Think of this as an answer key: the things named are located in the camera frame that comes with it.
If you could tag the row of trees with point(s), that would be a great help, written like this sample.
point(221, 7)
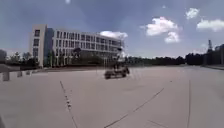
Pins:
point(166, 60)

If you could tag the grey concrete slab pavement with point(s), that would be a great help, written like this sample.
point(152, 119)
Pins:
point(110, 100)

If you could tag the vehicle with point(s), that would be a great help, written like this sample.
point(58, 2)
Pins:
point(115, 72)

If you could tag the group of trees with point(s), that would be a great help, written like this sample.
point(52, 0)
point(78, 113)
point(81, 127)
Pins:
point(25, 60)

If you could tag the white multi-storey building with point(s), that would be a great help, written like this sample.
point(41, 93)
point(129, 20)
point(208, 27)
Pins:
point(66, 41)

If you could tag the row of concrete blocks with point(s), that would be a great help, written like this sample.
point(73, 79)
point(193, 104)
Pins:
point(5, 76)

